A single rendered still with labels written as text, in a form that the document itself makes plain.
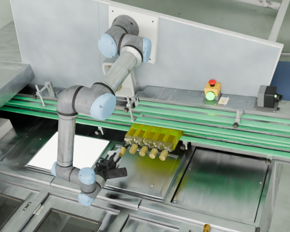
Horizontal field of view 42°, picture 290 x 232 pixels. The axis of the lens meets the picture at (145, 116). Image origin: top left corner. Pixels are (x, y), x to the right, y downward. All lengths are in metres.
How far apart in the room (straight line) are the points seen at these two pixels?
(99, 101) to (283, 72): 1.18
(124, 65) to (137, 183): 0.66
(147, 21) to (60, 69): 0.78
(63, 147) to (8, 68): 1.13
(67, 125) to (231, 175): 0.91
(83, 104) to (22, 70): 1.12
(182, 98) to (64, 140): 0.72
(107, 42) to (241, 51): 0.66
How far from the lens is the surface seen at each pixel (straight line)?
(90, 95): 1.54
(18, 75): 2.58
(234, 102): 2.00
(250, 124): 1.89
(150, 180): 2.01
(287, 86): 2.17
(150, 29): 1.99
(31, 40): 2.53
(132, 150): 1.99
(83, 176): 1.73
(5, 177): 2.39
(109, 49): 1.86
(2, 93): 2.50
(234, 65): 1.97
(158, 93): 2.13
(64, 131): 1.68
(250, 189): 1.98
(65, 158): 1.75
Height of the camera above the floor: 2.40
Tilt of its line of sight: 44 degrees down
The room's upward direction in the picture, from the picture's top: 146 degrees counter-clockwise
